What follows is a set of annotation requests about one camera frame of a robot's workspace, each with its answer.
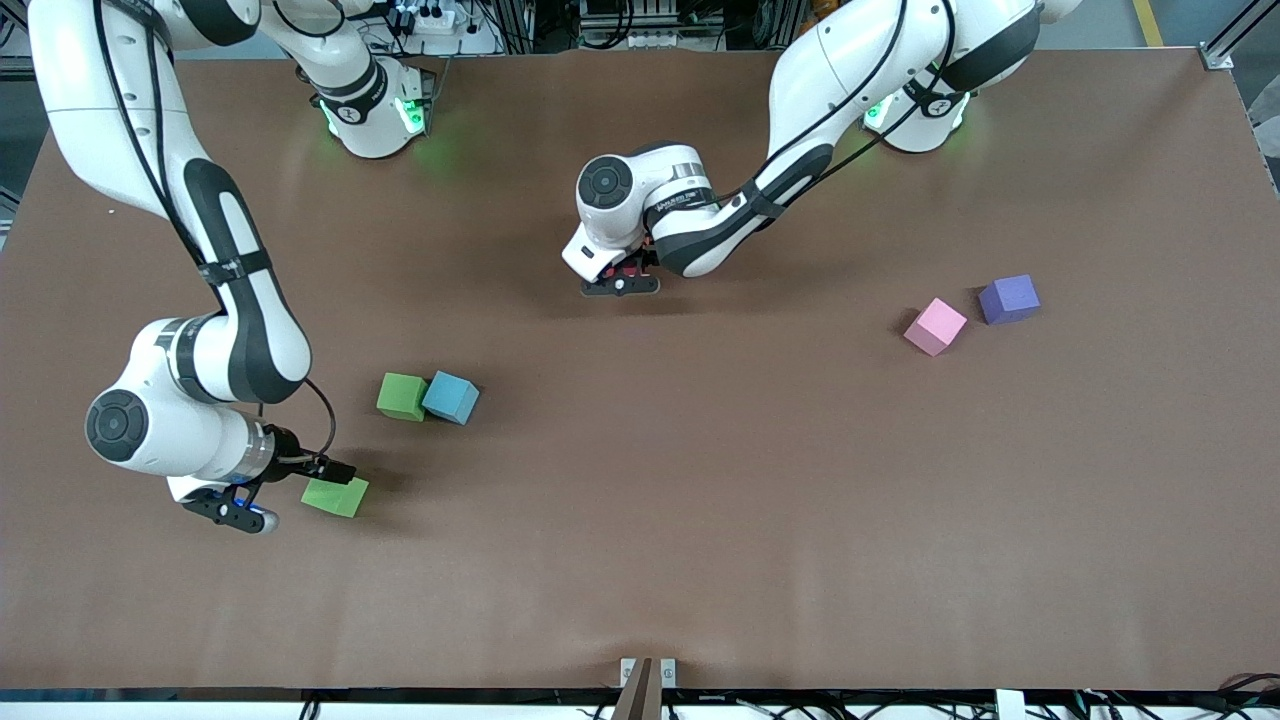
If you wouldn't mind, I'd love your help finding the green foam block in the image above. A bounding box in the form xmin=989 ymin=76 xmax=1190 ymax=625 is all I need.
xmin=376 ymin=372 xmax=430 ymax=422
xmin=301 ymin=476 xmax=370 ymax=519

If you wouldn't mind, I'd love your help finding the pink foam block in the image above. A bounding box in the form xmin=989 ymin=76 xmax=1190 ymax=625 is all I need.
xmin=903 ymin=297 xmax=969 ymax=358

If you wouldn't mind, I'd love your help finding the blue foam block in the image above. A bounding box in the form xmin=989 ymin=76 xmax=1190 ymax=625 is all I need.
xmin=421 ymin=370 xmax=480 ymax=426

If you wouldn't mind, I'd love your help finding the grey equipment rack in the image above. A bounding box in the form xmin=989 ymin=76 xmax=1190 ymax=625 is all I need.
xmin=580 ymin=0 xmax=691 ymax=51

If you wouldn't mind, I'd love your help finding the large paper table cover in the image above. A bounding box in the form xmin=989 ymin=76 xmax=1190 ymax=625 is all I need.
xmin=0 ymin=48 xmax=1280 ymax=691

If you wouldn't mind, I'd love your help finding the white power strip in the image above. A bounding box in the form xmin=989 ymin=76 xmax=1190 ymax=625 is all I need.
xmin=385 ymin=3 xmax=463 ymax=37

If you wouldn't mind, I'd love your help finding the purple foam block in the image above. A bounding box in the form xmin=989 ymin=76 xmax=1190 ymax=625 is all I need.
xmin=978 ymin=274 xmax=1041 ymax=326

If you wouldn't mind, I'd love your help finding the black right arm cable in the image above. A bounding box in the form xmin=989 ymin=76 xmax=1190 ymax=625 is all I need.
xmin=95 ymin=0 xmax=338 ymax=463

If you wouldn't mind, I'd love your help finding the brown post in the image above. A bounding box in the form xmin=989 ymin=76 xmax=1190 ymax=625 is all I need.
xmin=610 ymin=658 xmax=663 ymax=720

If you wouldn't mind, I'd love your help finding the metal mount bracket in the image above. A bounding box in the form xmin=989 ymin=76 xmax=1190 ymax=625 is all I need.
xmin=620 ymin=657 xmax=677 ymax=691

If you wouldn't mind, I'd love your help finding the aluminium frame profile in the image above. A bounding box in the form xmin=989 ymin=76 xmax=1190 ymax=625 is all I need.
xmin=1200 ymin=0 xmax=1280 ymax=71

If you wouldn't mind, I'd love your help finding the black cable bundle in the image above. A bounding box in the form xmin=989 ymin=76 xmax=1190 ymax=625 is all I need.
xmin=1215 ymin=672 xmax=1280 ymax=716

